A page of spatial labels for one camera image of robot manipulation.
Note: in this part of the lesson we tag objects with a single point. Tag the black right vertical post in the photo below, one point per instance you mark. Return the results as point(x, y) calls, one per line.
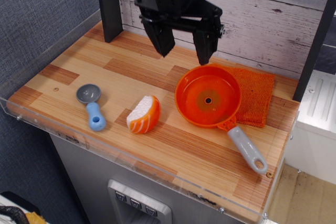
point(313, 54)

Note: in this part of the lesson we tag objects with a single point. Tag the blue spoon grey bowl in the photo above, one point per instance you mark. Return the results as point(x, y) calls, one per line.
point(89, 94)

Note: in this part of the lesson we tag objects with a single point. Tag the toy salmon sushi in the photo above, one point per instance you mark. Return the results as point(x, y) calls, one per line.
point(145, 115)

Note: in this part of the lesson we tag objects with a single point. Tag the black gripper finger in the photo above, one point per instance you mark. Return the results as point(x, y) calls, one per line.
point(160, 36)
point(205, 44)

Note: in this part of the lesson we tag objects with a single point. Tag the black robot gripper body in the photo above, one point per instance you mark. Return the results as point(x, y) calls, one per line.
point(186, 15)

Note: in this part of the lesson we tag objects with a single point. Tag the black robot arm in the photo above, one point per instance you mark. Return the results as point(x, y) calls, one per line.
point(199, 17)

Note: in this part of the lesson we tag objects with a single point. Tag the yellow object bottom left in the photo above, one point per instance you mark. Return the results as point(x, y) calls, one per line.
point(34, 218)

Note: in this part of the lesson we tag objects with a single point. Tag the grey cabinet with dispenser panel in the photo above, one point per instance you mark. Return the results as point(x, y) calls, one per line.
point(112, 191)

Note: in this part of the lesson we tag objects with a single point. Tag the black vertical post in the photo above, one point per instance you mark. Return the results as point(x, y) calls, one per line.
point(313, 54)
point(111, 19)

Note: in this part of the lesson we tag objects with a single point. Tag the black left vertical post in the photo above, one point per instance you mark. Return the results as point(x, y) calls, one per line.
point(111, 19)

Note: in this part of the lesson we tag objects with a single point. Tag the orange folded cloth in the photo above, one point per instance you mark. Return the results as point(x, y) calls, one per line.
point(256, 91)

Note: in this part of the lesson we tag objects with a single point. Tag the white side unit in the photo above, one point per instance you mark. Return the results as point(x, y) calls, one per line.
point(311, 146)

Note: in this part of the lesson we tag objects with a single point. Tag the clear acrylic table guard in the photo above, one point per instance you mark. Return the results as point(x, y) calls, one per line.
point(187, 157)

